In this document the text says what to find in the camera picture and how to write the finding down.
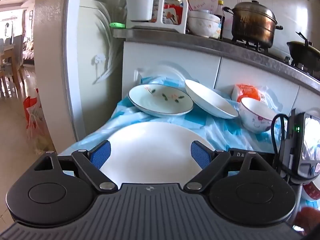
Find white bowl with purple flowers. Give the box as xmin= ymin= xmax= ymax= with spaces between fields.
xmin=239 ymin=97 xmax=277 ymax=133

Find floral plate with dark rim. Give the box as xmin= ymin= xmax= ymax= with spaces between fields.
xmin=128 ymin=84 xmax=194 ymax=118

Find wooden dining table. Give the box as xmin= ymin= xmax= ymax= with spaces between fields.
xmin=0 ymin=42 xmax=19 ymax=98

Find wooden dining chair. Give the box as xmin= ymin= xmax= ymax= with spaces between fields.
xmin=10 ymin=35 xmax=25 ymax=92

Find white kitchen cabinet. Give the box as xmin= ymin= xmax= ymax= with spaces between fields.
xmin=122 ymin=41 xmax=320 ymax=140

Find steel stock pot with lid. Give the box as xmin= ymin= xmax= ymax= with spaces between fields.
xmin=223 ymin=1 xmax=283 ymax=48

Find gas stove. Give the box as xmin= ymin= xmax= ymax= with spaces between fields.
xmin=231 ymin=37 xmax=320 ymax=78

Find stacked white bowls on counter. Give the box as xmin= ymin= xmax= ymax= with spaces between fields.
xmin=187 ymin=9 xmax=222 ymax=39

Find floral sofa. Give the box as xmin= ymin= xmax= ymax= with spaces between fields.
xmin=22 ymin=39 xmax=35 ymax=61

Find red printed packet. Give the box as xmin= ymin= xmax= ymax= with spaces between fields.
xmin=164 ymin=4 xmax=184 ymax=25

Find blue checked plastic tablecloth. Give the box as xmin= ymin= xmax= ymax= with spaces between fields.
xmin=59 ymin=76 xmax=320 ymax=205

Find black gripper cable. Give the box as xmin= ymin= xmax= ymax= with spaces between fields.
xmin=271 ymin=114 xmax=292 ymax=178

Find red plastic bag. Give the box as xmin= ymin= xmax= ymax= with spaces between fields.
xmin=23 ymin=89 xmax=47 ymax=137

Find dark soy sauce bottle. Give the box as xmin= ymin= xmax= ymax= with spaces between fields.
xmin=216 ymin=0 xmax=226 ymax=40

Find grey kitchen countertop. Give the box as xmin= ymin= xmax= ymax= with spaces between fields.
xmin=112 ymin=28 xmax=320 ymax=93

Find white plastic rack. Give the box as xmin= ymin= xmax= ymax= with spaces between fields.
xmin=126 ymin=0 xmax=188 ymax=34

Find person's right hand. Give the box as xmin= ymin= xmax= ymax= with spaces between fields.
xmin=294 ymin=206 xmax=320 ymax=237

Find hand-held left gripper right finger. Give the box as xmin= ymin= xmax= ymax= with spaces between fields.
xmin=184 ymin=141 xmax=269 ymax=193

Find clear plastic bag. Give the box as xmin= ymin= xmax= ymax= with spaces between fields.
xmin=231 ymin=84 xmax=283 ymax=111

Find orange packet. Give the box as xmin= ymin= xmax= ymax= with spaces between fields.
xmin=231 ymin=84 xmax=265 ymax=104

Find white utensil holder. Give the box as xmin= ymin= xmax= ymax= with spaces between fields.
xmin=124 ymin=0 xmax=156 ymax=22

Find large white plate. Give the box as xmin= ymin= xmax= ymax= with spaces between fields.
xmin=100 ymin=122 xmax=215 ymax=184

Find white deep plate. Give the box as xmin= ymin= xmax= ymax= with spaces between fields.
xmin=185 ymin=79 xmax=239 ymax=119

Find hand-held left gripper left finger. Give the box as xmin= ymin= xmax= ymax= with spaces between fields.
xmin=34 ymin=140 xmax=118 ymax=193

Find black wok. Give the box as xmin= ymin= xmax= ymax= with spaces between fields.
xmin=286 ymin=31 xmax=320 ymax=72

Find red and white bowl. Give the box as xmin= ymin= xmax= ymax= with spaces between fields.
xmin=301 ymin=181 xmax=320 ymax=202

